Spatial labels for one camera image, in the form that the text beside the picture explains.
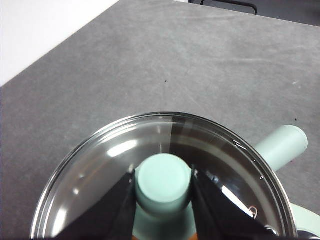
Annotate black metal frame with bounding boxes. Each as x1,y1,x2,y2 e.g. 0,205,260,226
188,0,320,27

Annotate mint green handled steamer pot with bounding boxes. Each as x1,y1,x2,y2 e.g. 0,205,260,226
253,124,309,173

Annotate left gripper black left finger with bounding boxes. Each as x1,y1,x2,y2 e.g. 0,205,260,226
56,169,137,240

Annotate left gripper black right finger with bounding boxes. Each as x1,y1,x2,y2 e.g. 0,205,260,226
189,163,278,240

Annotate glass lid with green knob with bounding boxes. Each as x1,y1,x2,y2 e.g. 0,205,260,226
29,111,300,240

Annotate brown potato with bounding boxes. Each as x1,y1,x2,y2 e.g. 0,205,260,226
131,233,200,240

